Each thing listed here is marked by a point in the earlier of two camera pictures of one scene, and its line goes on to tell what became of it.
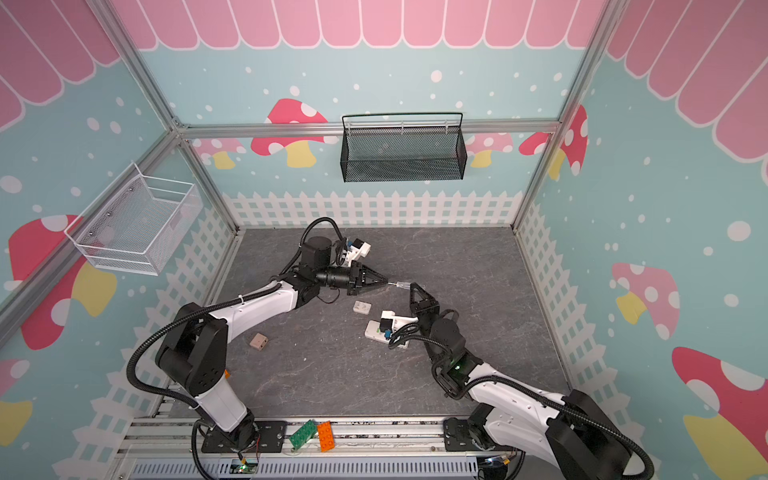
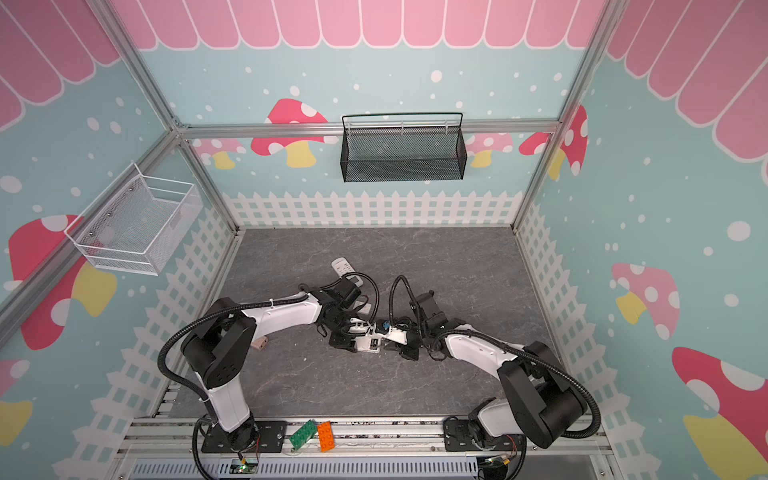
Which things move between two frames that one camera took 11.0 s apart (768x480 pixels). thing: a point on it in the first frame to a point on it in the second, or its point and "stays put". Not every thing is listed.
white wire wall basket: x=136 y=226 stays put
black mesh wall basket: x=406 y=146 stays put
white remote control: x=372 y=332 to x=370 y=343
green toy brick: x=304 y=434 stays put
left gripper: x=361 y=272 to x=343 y=342
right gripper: x=429 y=314 to x=411 y=348
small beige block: x=259 y=341 stays put
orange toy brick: x=326 y=436 stays put
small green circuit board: x=244 y=466 stays put
